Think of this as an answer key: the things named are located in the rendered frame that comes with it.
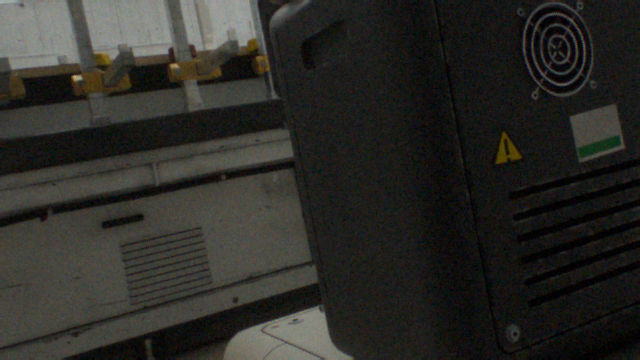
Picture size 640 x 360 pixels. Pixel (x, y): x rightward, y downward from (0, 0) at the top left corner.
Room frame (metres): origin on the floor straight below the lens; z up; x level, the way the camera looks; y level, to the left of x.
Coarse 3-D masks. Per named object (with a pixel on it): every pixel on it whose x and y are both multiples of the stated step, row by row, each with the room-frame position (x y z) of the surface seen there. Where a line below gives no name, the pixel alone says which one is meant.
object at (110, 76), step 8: (120, 56) 1.44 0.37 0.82; (128, 56) 1.45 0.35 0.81; (112, 64) 1.53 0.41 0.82; (120, 64) 1.45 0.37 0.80; (128, 64) 1.44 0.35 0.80; (104, 72) 1.64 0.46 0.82; (112, 72) 1.55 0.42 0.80; (120, 72) 1.52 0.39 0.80; (104, 80) 1.66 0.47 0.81; (112, 80) 1.60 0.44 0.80; (120, 80) 1.62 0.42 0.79; (104, 96) 1.82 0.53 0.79
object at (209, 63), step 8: (232, 40) 1.55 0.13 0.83; (224, 48) 1.57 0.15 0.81; (232, 48) 1.55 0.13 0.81; (208, 56) 1.68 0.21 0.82; (216, 56) 1.63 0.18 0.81; (224, 56) 1.58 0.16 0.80; (232, 56) 1.60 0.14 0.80; (200, 64) 1.75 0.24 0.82; (208, 64) 1.69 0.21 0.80; (216, 64) 1.68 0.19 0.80; (200, 72) 1.77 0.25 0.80; (208, 72) 1.77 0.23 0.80
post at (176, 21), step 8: (168, 0) 1.77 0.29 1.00; (176, 0) 1.78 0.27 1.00; (168, 8) 1.77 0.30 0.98; (176, 8) 1.78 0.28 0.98; (168, 16) 1.79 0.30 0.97; (176, 16) 1.78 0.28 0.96; (176, 24) 1.78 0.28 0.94; (184, 24) 1.79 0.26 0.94; (176, 32) 1.77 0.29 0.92; (184, 32) 1.78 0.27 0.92; (176, 40) 1.77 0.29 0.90; (184, 40) 1.78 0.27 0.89; (176, 48) 1.77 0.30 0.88; (184, 48) 1.78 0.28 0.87; (176, 56) 1.79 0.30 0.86; (184, 56) 1.78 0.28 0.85; (192, 80) 1.78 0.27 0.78; (184, 88) 1.78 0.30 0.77; (192, 88) 1.78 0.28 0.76; (184, 96) 1.79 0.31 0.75; (192, 96) 1.78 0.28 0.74
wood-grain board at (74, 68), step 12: (216, 48) 2.02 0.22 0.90; (240, 48) 2.05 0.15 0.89; (144, 60) 1.92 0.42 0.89; (156, 60) 1.93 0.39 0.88; (168, 60) 1.95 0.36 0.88; (24, 72) 1.78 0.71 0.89; (36, 72) 1.79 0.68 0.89; (48, 72) 1.80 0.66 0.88; (60, 72) 1.81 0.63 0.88; (72, 72) 1.83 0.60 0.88
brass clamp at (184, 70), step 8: (176, 64) 1.77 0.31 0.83; (184, 64) 1.77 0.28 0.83; (192, 64) 1.78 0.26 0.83; (168, 72) 1.79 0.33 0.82; (176, 72) 1.75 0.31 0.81; (184, 72) 1.77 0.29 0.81; (192, 72) 1.78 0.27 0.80; (216, 72) 1.80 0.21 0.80; (176, 80) 1.77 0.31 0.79; (184, 80) 1.77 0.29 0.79; (200, 80) 1.83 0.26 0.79
